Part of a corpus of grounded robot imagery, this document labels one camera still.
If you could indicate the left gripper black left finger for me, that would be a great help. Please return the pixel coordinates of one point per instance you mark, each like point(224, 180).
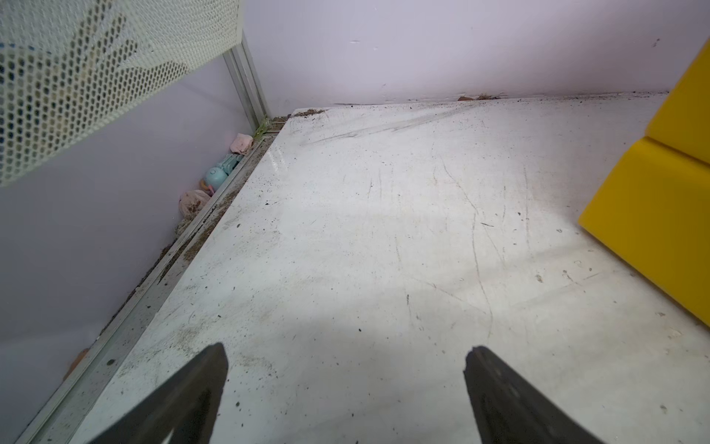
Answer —
point(182, 410)

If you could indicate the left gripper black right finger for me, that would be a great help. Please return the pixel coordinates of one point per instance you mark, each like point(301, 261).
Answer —
point(508, 409)

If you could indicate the yellow plastic drawer cabinet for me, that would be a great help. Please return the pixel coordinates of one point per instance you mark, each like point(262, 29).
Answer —
point(653, 208)

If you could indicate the teal round debris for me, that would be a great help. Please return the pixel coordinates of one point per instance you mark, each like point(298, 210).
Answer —
point(214, 178)

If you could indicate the pink crumpled debris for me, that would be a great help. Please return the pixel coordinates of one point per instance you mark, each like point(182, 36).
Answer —
point(242, 144)

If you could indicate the aluminium frame rail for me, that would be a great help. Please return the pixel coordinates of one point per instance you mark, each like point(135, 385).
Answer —
point(93, 242)

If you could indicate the white mesh wall shelf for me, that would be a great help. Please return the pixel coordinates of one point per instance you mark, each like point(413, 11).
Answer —
point(68, 68)

